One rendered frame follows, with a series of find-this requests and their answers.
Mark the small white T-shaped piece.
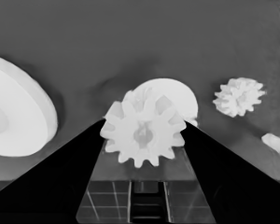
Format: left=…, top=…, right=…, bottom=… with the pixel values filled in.
left=260, top=133, right=280, bottom=160

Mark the dark robot body block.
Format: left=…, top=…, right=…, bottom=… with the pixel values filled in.
left=128, top=180, right=172, bottom=224

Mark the small white toothed gear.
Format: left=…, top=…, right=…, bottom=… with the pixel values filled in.
left=122, top=88, right=157, bottom=108
left=212, top=77, right=267, bottom=119
left=99, top=94, right=188, bottom=169

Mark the large thick white disc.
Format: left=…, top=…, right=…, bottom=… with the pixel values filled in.
left=0, top=54, right=59, bottom=158

